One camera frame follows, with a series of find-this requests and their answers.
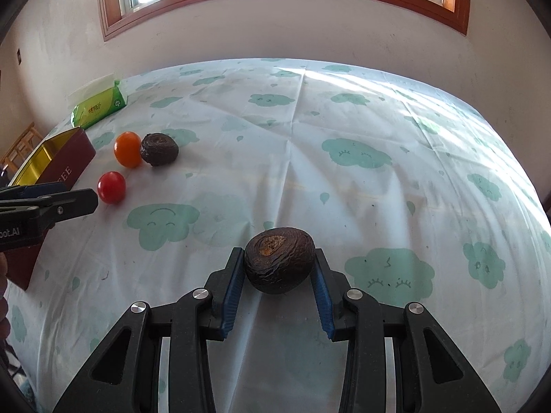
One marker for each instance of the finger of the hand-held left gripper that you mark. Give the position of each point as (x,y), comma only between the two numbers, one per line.
(38,190)
(73,204)

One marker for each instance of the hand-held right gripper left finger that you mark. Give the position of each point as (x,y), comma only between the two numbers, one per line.
(232,297)

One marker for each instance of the person's left hand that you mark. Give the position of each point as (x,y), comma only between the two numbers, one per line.
(2,305)

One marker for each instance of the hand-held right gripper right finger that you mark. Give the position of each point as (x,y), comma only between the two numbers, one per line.
(323,305)

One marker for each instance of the dark wrinkled passion fruit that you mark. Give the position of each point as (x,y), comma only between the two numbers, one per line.
(280,266)
(160,149)

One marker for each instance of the red cherry tomato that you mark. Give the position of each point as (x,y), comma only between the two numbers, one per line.
(112,187)

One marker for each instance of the wooden stool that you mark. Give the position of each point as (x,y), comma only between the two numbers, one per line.
(19,146)

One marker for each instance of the gold metal tin box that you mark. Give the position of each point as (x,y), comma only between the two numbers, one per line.
(64,159)

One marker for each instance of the oval orange tomato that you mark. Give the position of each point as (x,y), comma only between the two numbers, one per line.
(128,149)

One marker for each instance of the green tissue pack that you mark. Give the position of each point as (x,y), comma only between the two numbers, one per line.
(99,107)

